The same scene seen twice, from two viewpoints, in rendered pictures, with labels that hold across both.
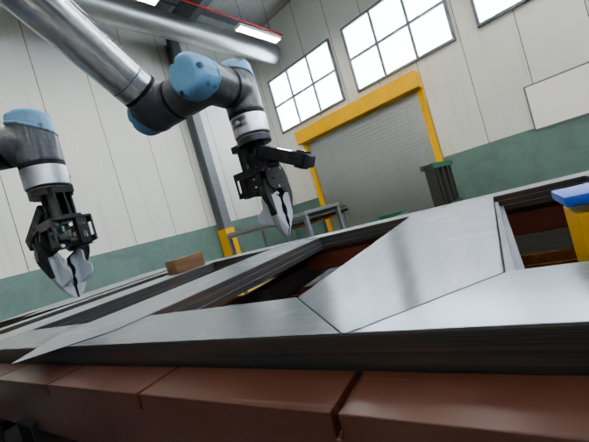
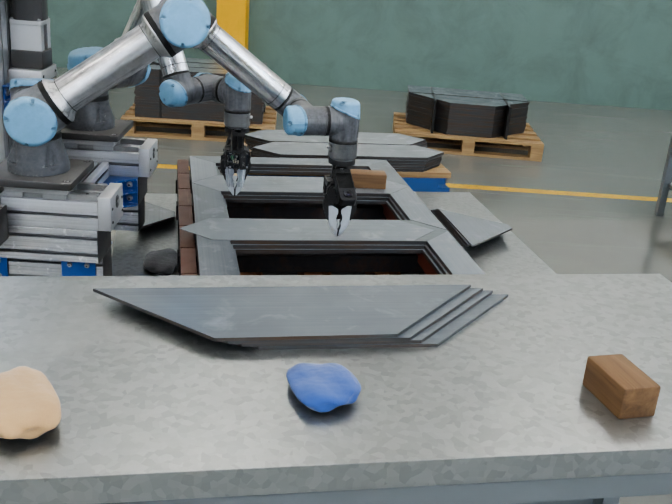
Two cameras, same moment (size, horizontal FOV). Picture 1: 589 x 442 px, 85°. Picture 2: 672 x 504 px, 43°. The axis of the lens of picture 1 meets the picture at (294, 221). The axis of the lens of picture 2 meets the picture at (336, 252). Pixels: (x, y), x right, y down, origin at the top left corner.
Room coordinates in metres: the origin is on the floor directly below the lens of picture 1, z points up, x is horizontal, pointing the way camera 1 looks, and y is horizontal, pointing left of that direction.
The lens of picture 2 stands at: (-0.83, -1.52, 1.67)
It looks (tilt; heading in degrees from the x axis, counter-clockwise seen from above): 21 degrees down; 46
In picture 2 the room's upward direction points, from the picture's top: 4 degrees clockwise
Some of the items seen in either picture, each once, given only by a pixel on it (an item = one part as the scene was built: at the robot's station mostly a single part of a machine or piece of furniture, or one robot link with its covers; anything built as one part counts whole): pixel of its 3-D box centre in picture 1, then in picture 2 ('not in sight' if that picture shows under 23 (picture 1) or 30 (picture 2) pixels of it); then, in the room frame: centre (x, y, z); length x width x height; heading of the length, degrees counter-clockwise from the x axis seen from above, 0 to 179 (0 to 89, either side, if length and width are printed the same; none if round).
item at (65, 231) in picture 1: (60, 220); (236, 147); (0.62, 0.43, 1.05); 0.09 x 0.08 x 0.12; 58
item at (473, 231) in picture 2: not in sight; (476, 227); (1.36, 0.08, 0.77); 0.45 x 0.20 x 0.04; 58
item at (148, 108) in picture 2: not in sight; (203, 97); (3.16, 4.31, 0.26); 1.20 x 0.80 x 0.53; 140
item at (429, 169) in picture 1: (444, 190); not in sight; (6.67, -3.16, 0.58); 1.60 x 0.60 x 1.17; 141
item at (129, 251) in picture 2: not in sight; (145, 262); (0.42, 0.61, 0.67); 1.30 x 0.20 x 0.03; 58
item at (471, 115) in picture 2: not in sight; (465, 120); (4.86, 2.91, 0.20); 1.20 x 0.80 x 0.41; 135
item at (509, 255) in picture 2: not in sight; (491, 253); (1.28, -0.04, 0.74); 1.20 x 0.26 x 0.03; 58
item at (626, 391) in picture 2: not in sight; (620, 385); (0.24, -1.03, 1.07); 0.10 x 0.06 x 0.05; 63
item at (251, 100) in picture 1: (238, 91); (343, 120); (0.67, 0.04, 1.20); 0.09 x 0.08 x 0.11; 152
